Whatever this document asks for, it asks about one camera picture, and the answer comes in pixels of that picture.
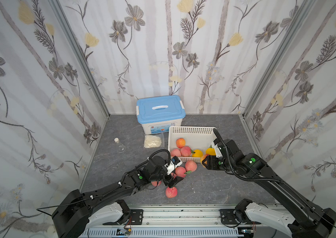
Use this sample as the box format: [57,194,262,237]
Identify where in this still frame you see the orange pink peach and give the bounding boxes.
[176,138,186,149]

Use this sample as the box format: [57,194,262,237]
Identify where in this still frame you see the pink peach top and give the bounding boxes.
[170,148,182,157]

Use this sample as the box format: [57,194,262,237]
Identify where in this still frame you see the pink peach bottom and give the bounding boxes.
[166,187,178,198]

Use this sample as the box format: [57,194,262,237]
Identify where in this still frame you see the yellow peach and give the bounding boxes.
[192,149,203,158]
[205,148,216,156]

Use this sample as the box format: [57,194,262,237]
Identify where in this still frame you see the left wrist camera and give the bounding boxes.
[165,156,182,175]

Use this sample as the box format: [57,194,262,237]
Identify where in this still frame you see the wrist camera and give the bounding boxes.
[165,156,182,175]
[211,143,223,158]

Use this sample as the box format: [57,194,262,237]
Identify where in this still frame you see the small green circuit board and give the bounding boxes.
[116,229,132,236]

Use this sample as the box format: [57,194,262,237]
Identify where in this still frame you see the small glass flask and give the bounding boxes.
[114,138,126,153]

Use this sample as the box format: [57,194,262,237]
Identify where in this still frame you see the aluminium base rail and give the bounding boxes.
[57,190,309,238]

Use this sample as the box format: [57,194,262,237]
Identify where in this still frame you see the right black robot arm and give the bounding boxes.
[201,129,336,238]

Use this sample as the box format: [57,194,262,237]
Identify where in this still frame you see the blue lid storage box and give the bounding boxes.
[136,95,186,135]

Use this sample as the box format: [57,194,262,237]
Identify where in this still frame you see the white perforated plastic basket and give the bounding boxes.
[168,126,217,155]

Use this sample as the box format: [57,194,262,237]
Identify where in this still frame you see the orange red peach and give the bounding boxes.
[200,154,209,167]

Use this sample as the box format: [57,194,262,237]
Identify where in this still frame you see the pink peach second row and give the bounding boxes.
[180,146,192,157]

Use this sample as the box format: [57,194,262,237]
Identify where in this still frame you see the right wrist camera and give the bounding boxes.
[211,143,223,158]

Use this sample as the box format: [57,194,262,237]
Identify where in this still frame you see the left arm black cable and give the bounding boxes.
[36,202,76,216]

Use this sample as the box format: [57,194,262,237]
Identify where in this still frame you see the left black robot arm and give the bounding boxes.
[51,156,182,238]

